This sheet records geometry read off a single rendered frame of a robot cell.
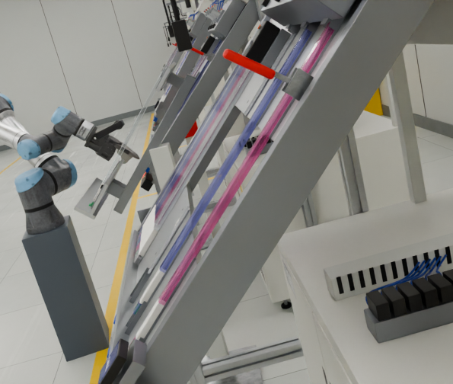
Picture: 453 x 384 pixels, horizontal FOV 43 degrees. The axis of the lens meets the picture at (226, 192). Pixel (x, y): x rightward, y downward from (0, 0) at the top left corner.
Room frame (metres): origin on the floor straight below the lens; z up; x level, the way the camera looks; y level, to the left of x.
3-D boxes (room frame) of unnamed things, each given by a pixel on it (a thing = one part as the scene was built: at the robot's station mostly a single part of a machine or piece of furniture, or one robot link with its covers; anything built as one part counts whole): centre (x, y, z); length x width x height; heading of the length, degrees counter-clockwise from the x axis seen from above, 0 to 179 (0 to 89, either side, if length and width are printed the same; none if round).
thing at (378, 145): (2.41, -0.38, 0.31); 0.70 x 0.65 x 0.62; 2
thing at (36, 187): (2.24, 0.73, 0.72); 0.13 x 0.12 x 0.14; 145
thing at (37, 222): (2.23, 0.73, 0.60); 0.15 x 0.15 x 0.10
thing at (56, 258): (2.23, 0.73, 0.27); 0.18 x 0.18 x 0.55; 8
